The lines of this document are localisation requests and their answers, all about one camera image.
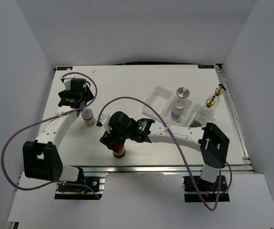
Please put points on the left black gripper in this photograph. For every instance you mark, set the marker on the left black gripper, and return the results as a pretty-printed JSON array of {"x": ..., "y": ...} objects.
[{"x": 87, "y": 95}]

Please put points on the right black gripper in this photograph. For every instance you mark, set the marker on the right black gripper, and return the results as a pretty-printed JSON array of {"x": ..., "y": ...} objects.
[{"x": 107, "y": 139}]

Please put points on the small red white lid jar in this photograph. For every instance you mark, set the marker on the small red white lid jar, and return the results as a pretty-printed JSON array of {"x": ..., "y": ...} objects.
[{"x": 88, "y": 117}]

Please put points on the red lid sauce jar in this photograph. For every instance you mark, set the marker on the red lid sauce jar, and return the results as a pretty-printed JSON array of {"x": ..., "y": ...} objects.
[{"x": 120, "y": 150}]

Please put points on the blue label silver lid jar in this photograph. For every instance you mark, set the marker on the blue label silver lid jar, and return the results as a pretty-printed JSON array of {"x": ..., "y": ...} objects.
[{"x": 177, "y": 109}]

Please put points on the tall silver lid spice jar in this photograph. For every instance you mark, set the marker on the tall silver lid spice jar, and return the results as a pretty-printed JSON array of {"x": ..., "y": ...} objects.
[{"x": 183, "y": 92}]

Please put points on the dark sauce glass bottle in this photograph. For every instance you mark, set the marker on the dark sauce glass bottle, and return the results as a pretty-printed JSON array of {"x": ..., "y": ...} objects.
[{"x": 204, "y": 113}]

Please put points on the clear liquid glass bottle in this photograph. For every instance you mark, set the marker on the clear liquid glass bottle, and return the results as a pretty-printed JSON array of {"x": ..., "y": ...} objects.
[{"x": 218, "y": 92}]

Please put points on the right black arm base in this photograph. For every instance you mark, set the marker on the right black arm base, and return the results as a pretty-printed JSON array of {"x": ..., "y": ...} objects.
[{"x": 207, "y": 190}]

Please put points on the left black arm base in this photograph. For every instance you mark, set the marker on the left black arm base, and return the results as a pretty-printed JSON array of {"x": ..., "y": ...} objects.
[{"x": 87, "y": 187}]

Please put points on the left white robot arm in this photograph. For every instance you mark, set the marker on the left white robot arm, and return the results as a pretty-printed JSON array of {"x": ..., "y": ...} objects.
[{"x": 40, "y": 156}]

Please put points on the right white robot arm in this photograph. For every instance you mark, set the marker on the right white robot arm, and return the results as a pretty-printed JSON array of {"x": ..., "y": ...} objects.
[{"x": 210, "y": 141}]

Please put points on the white three compartment tray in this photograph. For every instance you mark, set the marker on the white three compartment tray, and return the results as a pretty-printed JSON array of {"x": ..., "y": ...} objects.
[{"x": 163, "y": 100}]

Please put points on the black XDOF logo sticker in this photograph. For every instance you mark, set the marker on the black XDOF logo sticker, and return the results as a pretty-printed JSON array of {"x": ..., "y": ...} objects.
[{"x": 203, "y": 66}]

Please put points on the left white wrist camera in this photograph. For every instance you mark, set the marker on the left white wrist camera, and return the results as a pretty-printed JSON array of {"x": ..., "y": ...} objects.
[{"x": 66, "y": 80}]

